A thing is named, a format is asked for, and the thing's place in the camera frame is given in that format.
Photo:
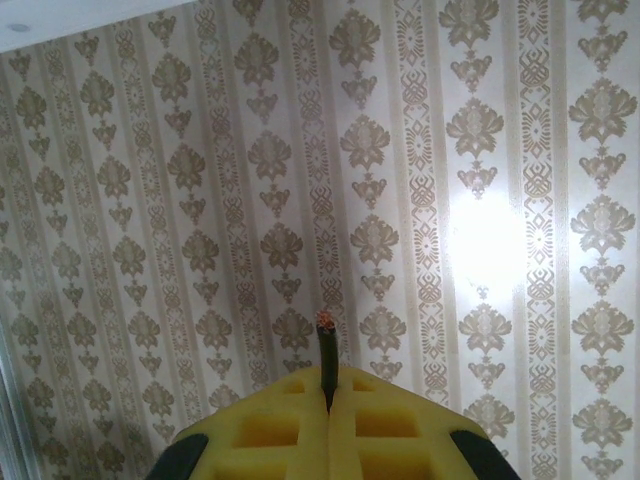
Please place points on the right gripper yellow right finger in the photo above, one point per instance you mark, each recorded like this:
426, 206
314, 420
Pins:
395, 440

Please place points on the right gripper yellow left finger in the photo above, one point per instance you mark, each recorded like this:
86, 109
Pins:
270, 435

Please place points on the recessed ceiling light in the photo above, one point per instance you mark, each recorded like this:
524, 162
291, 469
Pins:
20, 27

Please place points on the aluminium frame post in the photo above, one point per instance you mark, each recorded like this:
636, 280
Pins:
10, 415

